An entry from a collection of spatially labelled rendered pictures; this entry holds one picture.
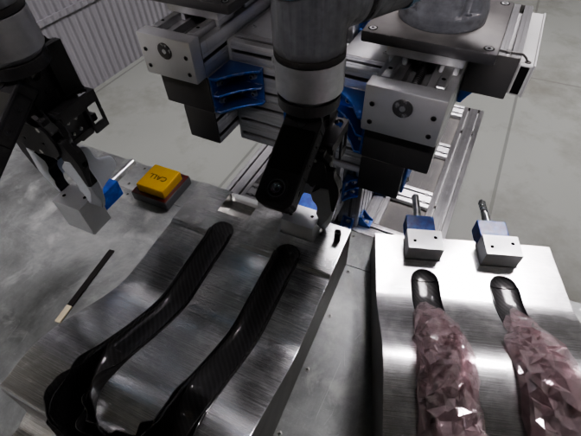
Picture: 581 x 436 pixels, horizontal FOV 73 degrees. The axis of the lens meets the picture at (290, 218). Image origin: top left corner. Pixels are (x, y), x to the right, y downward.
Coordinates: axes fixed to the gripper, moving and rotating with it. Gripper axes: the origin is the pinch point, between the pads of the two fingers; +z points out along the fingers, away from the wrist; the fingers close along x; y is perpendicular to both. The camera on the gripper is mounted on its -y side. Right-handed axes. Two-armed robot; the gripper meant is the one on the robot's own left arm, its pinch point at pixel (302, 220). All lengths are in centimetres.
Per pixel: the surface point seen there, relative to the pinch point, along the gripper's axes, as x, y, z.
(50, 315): 31.6, -24.7, 10.4
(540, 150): -64, 161, 90
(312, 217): -1.5, 0.2, -0.9
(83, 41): 199, 127, 62
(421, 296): -19.0, -2.3, 5.3
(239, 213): 11.4, 0.4, 4.0
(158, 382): 4.2, -28.1, -2.4
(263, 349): -3.1, -19.2, 1.7
